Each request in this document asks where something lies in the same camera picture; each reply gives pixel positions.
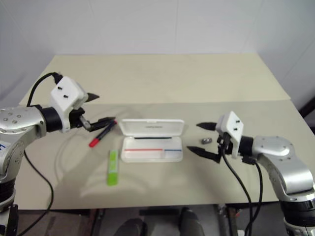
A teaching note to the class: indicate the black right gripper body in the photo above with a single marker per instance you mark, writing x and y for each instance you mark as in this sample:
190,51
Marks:
226,145

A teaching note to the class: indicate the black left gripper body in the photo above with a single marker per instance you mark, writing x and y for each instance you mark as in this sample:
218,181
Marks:
76,119

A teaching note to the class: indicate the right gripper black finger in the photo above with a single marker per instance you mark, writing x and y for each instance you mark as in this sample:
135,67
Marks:
200,151
208,126

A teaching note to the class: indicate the black marker with red cap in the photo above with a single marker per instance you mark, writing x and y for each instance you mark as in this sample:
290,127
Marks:
94,142

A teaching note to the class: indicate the green eraser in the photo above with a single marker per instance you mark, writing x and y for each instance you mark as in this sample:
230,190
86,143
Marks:
112,169

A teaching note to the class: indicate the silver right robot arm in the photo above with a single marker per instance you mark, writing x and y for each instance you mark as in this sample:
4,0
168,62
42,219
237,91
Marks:
275,147

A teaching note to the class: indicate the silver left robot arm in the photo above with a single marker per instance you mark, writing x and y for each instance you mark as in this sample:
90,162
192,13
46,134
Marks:
17,120

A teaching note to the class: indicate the white plastic pencil case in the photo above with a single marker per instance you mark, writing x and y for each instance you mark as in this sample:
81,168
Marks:
150,127

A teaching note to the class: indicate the small grey metal clip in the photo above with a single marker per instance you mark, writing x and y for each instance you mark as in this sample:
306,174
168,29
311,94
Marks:
206,140

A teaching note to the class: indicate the metal table leg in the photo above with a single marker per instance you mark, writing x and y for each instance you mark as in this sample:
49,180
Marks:
222,218
99,221

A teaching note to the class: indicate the dark rounded shape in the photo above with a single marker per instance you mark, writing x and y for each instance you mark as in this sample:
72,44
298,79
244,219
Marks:
192,223
131,228

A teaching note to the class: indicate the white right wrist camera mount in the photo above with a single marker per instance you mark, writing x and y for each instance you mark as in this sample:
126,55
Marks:
233,123

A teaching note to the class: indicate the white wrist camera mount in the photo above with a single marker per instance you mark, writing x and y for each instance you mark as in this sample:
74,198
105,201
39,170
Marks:
65,93
233,123

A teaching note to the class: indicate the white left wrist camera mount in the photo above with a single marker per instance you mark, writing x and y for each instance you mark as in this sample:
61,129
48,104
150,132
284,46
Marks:
65,93

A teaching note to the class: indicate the dark furniture frame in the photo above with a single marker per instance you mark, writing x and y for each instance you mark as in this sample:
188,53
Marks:
310,108

